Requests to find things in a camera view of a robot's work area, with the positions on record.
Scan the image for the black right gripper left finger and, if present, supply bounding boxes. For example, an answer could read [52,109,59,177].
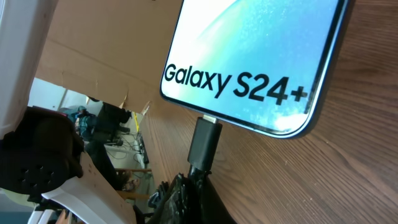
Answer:
[152,174,193,224]

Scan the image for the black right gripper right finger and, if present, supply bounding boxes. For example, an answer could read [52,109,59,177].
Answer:
[195,169,236,224]

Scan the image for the black USB charging cable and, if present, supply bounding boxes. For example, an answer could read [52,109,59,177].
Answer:
[187,114,223,180]

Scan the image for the blue Galaxy smartphone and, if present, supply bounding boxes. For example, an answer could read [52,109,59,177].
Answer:
[159,0,354,139]

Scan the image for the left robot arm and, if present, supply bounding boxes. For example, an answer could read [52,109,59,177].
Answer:
[1,0,136,223]

